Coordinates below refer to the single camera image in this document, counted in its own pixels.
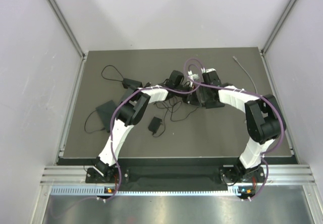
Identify small black wall adapter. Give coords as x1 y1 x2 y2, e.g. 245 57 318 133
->
148 117 162 134

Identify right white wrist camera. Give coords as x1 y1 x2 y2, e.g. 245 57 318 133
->
201 68 217 78

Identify thin black power cord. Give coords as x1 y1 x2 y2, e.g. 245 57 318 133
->
101 65 152 88

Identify grey slotted cable duct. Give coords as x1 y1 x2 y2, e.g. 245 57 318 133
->
50 185 255 197

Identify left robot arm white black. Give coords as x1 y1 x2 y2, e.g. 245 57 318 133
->
93 73 199 182

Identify flat black box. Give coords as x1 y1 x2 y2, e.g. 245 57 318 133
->
96 100 117 133

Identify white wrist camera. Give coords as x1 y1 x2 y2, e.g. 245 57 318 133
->
201 68 217 78
187 70 200 87

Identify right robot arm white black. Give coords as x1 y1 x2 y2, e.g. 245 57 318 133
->
201 69 286 182

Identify grey ethernet cable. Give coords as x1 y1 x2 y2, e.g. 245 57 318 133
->
232 55 258 95

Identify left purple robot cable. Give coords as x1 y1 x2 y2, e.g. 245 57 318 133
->
50 67 202 217

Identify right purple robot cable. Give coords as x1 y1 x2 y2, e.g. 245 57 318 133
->
184 58 285 201

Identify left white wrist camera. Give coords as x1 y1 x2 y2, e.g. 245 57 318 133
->
187 70 200 87

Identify black power brick adapter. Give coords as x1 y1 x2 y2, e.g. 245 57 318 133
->
122 78 143 89

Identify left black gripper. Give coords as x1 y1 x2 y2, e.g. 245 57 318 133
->
173 84 200 106

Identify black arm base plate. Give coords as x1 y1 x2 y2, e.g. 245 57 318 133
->
85 164 265 192

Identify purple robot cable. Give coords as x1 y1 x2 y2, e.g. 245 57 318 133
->
50 67 202 217
184 58 285 201

